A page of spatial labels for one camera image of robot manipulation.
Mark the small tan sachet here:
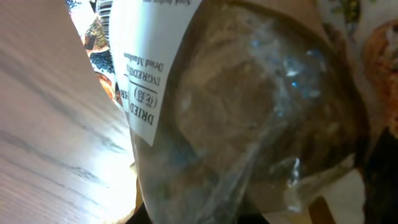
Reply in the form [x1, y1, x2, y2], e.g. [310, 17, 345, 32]
[65, 0, 398, 224]

